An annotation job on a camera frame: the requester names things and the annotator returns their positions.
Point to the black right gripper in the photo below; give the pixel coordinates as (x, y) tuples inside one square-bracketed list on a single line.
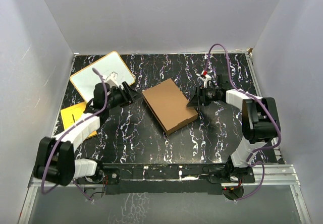
[(203, 98)]

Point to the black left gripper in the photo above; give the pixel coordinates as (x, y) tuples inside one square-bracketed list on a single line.
[(131, 96)]

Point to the brown cardboard box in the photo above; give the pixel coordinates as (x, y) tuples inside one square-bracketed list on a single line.
[(169, 106)]

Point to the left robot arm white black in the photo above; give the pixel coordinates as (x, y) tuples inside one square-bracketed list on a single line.
[(55, 161)]

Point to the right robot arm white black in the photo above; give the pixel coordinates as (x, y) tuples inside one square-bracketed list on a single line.
[(260, 122)]

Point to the yellow notebook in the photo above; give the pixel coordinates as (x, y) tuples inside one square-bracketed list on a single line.
[(71, 115)]

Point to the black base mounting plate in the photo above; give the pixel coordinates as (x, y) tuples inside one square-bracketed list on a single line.
[(207, 178)]

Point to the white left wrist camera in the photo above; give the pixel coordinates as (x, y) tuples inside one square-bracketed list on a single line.
[(111, 79)]

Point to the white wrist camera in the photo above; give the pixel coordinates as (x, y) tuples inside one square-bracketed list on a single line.
[(205, 78), (111, 79)]

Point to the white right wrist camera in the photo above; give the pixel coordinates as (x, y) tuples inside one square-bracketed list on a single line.
[(205, 78)]

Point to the whiteboard with orange frame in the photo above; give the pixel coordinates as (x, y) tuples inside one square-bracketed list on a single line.
[(85, 80)]

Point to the aluminium rail frame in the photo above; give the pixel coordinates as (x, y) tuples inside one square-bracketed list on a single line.
[(275, 202)]

